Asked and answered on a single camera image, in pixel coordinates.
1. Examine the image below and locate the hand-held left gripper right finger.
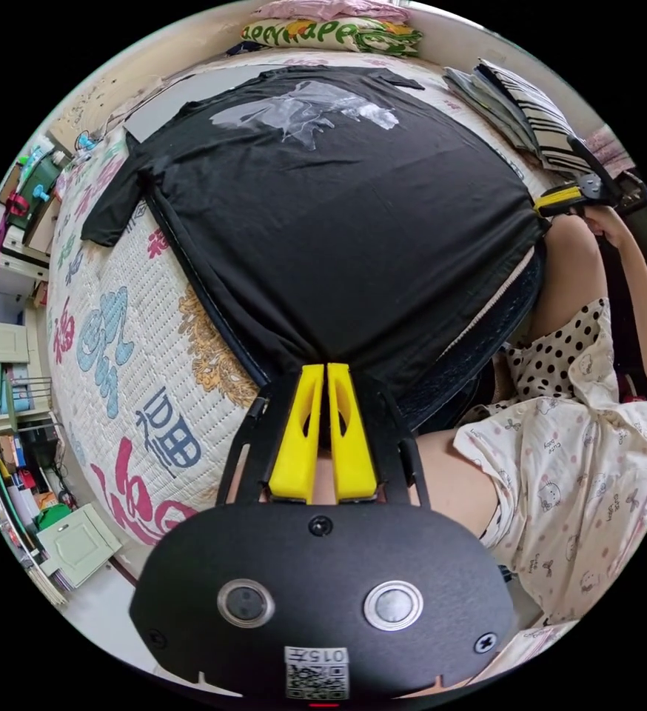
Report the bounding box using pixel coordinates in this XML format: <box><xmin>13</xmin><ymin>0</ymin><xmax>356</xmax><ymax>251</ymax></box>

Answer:
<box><xmin>326</xmin><ymin>362</ymin><xmax>378</xmax><ymax>504</ymax></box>

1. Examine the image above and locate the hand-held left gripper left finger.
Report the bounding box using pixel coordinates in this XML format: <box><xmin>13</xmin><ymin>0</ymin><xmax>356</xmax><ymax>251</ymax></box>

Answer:
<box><xmin>269</xmin><ymin>364</ymin><xmax>325</xmax><ymax>504</ymax></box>

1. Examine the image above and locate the black shirt with a print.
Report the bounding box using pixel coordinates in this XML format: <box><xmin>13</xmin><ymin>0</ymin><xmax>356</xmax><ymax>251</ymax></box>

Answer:
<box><xmin>81</xmin><ymin>65</ymin><xmax>552</xmax><ymax>445</ymax></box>

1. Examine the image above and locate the person's right hand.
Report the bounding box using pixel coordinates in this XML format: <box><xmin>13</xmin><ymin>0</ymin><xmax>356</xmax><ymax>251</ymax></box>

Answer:
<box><xmin>583</xmin><ymin>205</ymin><xmax>637</xmax><ymax>252</ymax></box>

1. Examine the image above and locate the pile of clothes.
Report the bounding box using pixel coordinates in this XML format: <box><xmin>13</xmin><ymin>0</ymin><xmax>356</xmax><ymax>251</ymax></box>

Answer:
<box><xmin>443</xmin><ymin>57</ymin><xmax>600</xmax><ymax>174</ymax></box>

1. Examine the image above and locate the person's body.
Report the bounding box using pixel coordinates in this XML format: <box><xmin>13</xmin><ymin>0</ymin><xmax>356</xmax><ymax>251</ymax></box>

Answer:
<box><xmin>233</xmin><ymin>215</ymin><xmax>647</xmax><ymax>632</ymax></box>

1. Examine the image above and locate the bed with printed quilt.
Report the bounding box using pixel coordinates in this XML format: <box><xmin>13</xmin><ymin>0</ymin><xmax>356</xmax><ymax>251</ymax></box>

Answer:
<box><xmin>44</xmin><ymin>47</ymin><xmax>557</xmax><ymax>548</ymax></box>

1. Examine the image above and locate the pale green cabinet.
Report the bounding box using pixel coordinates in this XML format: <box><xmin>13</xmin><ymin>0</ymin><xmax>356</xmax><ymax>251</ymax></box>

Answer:
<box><xmin>36</xmin><ymin>501</ymin><xmax>124</xmax><ymax>591</ymax></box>

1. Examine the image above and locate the pink folded blanket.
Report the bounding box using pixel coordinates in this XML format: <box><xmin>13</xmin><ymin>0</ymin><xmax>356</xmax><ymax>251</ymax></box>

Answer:
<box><xmin>249</xmin><ymin>0</ymin><xmax>415</xmax><ymax>23</ymax></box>

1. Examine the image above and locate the cluttered shelf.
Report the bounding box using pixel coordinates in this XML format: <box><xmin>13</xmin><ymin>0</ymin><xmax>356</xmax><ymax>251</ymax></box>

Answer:
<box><xmin>0</xmin><ymin>359</ymin><xmax>78</xmax><ymax>607</ymax></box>

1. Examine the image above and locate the cluttered desk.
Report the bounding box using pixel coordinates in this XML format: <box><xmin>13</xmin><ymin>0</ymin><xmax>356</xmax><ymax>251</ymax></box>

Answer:
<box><xmin>0</xmin><ymin>130</ymin><xmax>89</xmax><ymax>278</ymax></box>

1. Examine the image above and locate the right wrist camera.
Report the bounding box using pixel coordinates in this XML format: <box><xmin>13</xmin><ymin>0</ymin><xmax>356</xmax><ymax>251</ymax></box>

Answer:
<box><xmin>566</xmin><ymin>135</ymin><xmax>623</xmax><ymax>196</ymax></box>

